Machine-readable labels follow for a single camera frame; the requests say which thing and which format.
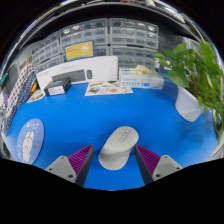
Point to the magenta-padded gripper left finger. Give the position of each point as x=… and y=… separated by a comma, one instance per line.
x=63, y=168

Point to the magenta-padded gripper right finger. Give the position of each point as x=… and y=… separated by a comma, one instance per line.
x=165, y=166

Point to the grey computer mouse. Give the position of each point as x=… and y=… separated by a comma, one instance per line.
x=116, y=150

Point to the round cartoon-print mouse pad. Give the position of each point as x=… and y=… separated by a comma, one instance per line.
x=30, y=140

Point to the green plant in white pot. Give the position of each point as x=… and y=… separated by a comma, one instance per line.
x=186, y=103

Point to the navy dotted cloth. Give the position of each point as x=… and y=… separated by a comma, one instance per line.
x=18, y=103

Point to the small black box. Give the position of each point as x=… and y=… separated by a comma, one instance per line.
x=56, y=87

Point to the white and blue tissue box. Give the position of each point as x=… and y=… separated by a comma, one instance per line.
x=140, y=81

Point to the large sticker sheet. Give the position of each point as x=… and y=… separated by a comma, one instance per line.
x=106, y=88

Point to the red and white checkered cloth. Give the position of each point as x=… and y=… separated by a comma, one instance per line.
x=20, y=83

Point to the long white keyboard box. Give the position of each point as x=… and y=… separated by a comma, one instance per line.
x=100, y=66

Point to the yellow and blue box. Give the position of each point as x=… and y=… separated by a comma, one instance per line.
x=80, y=50

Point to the grey small-parts drawer cabinet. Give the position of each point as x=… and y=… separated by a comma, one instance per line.
x=86, y=31
x=46, y=50
x=133, y=36

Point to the black shelf unit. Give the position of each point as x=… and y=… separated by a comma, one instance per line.
x=110, y=10

